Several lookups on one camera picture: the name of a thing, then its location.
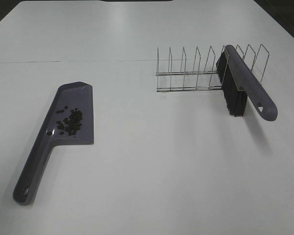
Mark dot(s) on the pile of coffee beans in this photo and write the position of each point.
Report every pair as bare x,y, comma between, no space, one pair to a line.
67,121

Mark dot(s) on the purple plastic dustpan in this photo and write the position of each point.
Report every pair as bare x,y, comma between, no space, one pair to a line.
75,95

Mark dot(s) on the purple hand brush black bristles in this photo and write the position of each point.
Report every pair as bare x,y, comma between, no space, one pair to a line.
239,84

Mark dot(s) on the chrome wire dish rack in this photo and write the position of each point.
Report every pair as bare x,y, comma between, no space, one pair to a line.
199,71

